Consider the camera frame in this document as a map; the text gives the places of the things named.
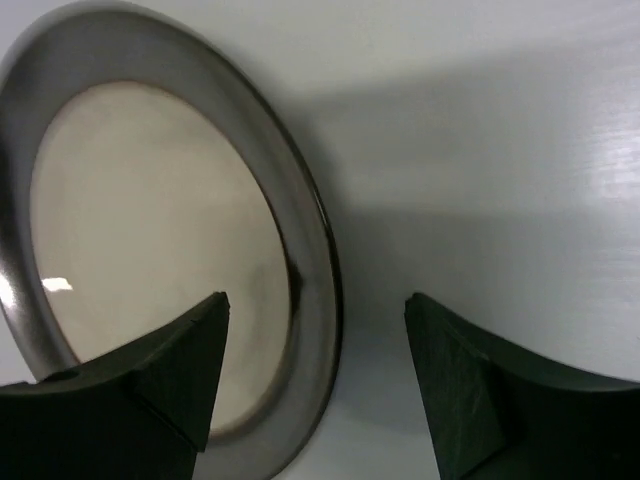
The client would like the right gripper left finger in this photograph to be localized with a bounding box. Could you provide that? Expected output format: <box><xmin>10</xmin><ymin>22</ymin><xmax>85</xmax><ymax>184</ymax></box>
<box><xmin>1</xmin><ymin>293</ymin><xmax>230</xmax><ymax>479</ymax></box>

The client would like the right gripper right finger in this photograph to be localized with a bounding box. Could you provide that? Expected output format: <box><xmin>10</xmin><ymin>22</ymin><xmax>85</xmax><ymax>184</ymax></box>
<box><xmin>404</xmin><ymin>293</ymin><xmax>639</xmax><ymax>479</ymax></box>

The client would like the dark rimmed cream plate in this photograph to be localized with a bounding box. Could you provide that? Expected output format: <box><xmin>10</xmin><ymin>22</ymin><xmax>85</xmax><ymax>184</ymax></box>
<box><xmin>1</xmin><ymin>2</ymin><xmax>343</xmax><ymax>479</ymax></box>

